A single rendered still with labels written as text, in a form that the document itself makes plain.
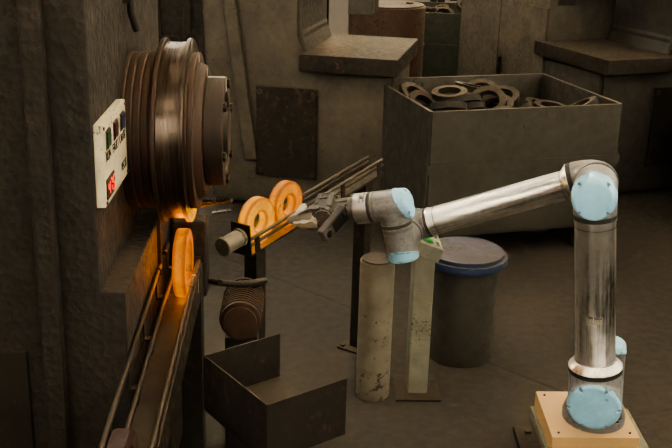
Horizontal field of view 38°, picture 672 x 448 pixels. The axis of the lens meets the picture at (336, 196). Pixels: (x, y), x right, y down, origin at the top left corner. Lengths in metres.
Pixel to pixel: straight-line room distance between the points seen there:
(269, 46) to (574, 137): 1.65
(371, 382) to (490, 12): 3.80
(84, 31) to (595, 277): 1.48
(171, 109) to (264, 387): 0.68
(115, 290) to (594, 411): 1.40
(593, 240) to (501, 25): 4.07
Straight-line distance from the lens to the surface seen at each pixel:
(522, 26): 6.40
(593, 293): 2.73
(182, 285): 2.56
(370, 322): 3.34
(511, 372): 3.75
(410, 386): 3.51
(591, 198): 2.62
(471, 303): 3.63
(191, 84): 2.35
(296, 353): 3.79
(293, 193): 3.19
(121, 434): 1.83
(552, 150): 4.83
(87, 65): 2.03
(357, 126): 5.16
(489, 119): 4.63
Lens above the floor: 1.73
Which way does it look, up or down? 18 degrees down
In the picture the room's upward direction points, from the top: 2 degrees clockwise
